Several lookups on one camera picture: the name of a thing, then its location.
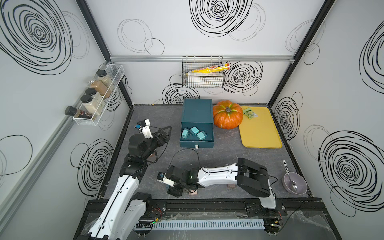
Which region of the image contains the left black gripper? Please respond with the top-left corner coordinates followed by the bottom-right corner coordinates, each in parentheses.
top-left (140, 126), bottom-right (171, 163)

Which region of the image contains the teal plug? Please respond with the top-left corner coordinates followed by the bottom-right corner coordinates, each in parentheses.
top-left (190, 127), bottom-right (200, 136)
top-left (182, 128), bottom-right (189, 139)
top-left (197, 131), bottom-right (207, 141)

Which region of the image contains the teal drawer cabinet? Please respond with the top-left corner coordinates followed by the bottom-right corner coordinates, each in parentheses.
top-left (180, 99), bottom-right (215, 149)

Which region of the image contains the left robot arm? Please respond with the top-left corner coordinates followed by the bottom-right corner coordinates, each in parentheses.
top-left (75, 121), bottom-right (172, 240)

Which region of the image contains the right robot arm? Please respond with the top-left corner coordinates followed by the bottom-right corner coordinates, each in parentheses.
top-left (157, 158), bottom-right (277, 209)

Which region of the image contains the orange pumpkin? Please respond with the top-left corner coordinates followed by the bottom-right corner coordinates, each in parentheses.
top-left (213, 100), bottom-right (243, 130)

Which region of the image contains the spice jar cream powder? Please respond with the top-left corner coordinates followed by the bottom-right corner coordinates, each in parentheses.
top-left (81, 94), bottom-right (102, 116)

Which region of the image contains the spice jar brown powder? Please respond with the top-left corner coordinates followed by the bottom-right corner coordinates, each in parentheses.
top-left (89, 70), bottom-right (113, 99)

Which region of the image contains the spice jar white powder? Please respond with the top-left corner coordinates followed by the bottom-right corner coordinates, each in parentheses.
top-left (85, 88), bottom-right (105, 108)

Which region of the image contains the yellow tray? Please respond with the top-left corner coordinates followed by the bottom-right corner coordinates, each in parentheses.
top-left (239, 106), bottom-right (283, 149)

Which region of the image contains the green snack packet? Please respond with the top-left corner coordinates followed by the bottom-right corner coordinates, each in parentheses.
top-left (243, 108), bottom-right (258, 120)

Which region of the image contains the small dark spice bottle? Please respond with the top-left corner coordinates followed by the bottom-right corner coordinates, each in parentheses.
top-left (65, 106), bottom-right (93, 119)

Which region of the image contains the yellow snack tube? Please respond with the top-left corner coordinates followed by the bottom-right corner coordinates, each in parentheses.
top-left (187, 63), bottom-right (230, 74)

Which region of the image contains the metal spoon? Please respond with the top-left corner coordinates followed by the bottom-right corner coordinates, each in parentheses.
top-left (283, 160), bottom-right (298, 193)

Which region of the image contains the purple bowl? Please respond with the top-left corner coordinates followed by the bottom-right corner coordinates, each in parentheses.
top-left (282, 172), bottom-right (308, 195)

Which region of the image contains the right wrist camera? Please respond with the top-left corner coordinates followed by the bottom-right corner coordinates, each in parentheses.
top-left (157, 172), bottom-right (175, 187)

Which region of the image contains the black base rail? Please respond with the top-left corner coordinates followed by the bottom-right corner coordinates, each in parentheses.
top-left (85, 197), bottom-right (326, 218)

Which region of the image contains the grey cable duct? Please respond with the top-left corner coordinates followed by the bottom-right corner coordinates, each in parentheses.
top-left (133, 219), bottom-right (265, 231)

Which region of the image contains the clear wall spice shelf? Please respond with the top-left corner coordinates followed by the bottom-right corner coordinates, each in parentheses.
top-left (73, 64), bottom-right (125, 128)

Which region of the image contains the black wire wall basket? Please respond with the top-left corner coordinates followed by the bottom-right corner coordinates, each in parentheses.
top-left (182, 56), bottom-right (224, 88)

